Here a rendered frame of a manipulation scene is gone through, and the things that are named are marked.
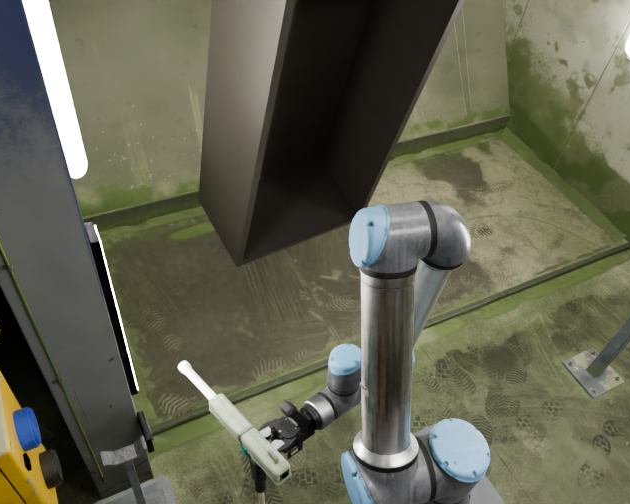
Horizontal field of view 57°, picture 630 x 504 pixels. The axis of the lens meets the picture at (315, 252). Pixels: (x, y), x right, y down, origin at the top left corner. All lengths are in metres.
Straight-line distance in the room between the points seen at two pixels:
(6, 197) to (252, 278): 1.78
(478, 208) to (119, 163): 1.93
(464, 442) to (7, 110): 1.16
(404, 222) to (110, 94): 2.05
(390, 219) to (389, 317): 0.20
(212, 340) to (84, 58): 1.39
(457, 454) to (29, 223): 1.03
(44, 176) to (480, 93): 3.10
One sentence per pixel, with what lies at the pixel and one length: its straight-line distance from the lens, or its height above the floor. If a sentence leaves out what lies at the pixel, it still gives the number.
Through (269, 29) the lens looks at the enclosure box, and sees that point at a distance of 1.49.
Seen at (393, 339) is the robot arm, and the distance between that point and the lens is 1.19.
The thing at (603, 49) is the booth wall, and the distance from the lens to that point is 3.52.
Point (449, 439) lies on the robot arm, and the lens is 1.46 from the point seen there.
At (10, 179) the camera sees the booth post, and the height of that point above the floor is 1.48.
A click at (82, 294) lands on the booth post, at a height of 1.14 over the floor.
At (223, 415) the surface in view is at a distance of 1.59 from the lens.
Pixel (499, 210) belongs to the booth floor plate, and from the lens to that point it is 3.43.
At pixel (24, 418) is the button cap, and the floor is 1.51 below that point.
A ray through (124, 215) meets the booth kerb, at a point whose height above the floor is 0.13.
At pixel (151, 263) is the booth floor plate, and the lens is 2.86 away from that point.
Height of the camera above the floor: 2.17
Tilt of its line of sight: 47 degrees down
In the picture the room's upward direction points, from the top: 8 degrees clockwise
